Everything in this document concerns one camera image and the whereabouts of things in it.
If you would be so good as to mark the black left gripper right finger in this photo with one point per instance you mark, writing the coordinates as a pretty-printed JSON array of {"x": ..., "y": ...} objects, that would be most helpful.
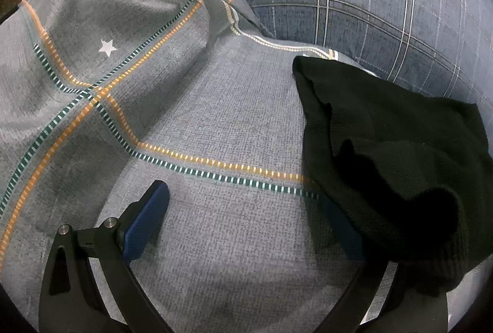
[{"x": 404, "y": 309}]

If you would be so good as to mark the black pants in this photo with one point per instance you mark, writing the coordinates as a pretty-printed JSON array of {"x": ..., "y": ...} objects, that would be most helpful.
[{"x": 404, "y": 177}]

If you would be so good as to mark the grey patterned bedsheet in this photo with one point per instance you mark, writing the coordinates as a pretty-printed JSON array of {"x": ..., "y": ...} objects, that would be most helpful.
[{"x": 99, "y": 98}]

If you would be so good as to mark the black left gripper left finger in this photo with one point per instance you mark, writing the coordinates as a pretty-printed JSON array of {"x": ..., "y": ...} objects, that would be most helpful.
[{"x": 70, "y": 300}]

